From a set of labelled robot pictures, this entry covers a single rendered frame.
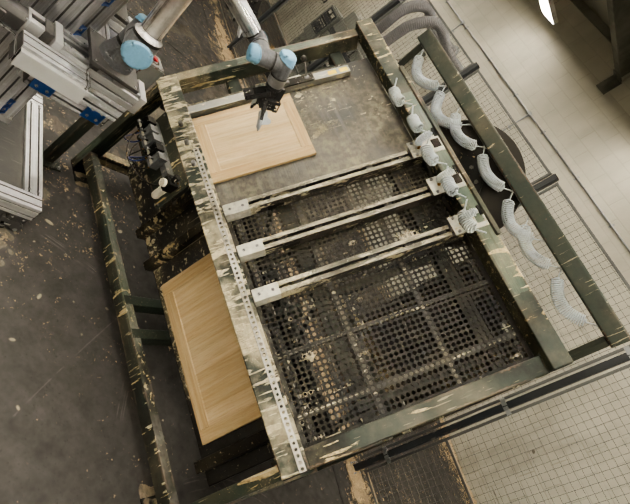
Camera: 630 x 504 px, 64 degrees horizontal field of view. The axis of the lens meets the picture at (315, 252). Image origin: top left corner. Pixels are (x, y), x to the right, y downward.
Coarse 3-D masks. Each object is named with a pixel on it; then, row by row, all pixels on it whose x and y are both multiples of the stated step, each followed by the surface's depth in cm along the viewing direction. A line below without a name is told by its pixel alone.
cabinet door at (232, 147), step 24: (288, 96) 282; (192, 120) 274; (216, 120) 274; (240, 120) 275; (288, 120) 276; (216, 144) 268; (240, 144) 268; (264, 144) 268; (288, 144) 269; (312, 144) 269; (216, 168) 261; (240, 168) 261; (264, 168) 262
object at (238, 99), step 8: (320, 72) 288; (344, 72) 289; (320, 80) 287; (328, 80) 290; (288, 88) 284; (296, 88) 286; (232, 96) 279; (240, 96) 279; (200, 104) 276; (208, 104) 276; (216, 104) 276; (224, 104) 276; (232, 104) 279; (240, 104) 281; (192, 112) 273; (200, 112) 275; (208, 112) 277
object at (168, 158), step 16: (144, 128) 262; (160, 128) 272; (128, 144) 264; (144, 144) 260; (160, 144) 259; (128, 160) 259; (144, 160) 265; (160, 160) 254; (176, 160) 260; (160, 176) 264; (176, 176) 250; (160, 192) 254; (176, 192) 256
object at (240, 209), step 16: (432, 128) 247; (416, 144) 253; (384, 160) 259; (400, 160) 259; (416, 160) 263; (320, 176) 254; (336, 176) 255; (352, 176) 254; (368, 176) 259; (272, 192) 249; (288, 192) 252; (304, 192) 250; (320, 192) 256; (224, 208) 244; (240, 208) 245; (256, 208) 247; (272, 208) 253
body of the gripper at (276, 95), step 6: (270, 90) 213; (276, 90) 211; (282, 90) 214; (270, 96) 215; (276, 96) 216; (282, 96) 216; (258, 102) 218; (264, 102) 214; (270, 102) 215; (276, 102) 216; (270, 108) 219
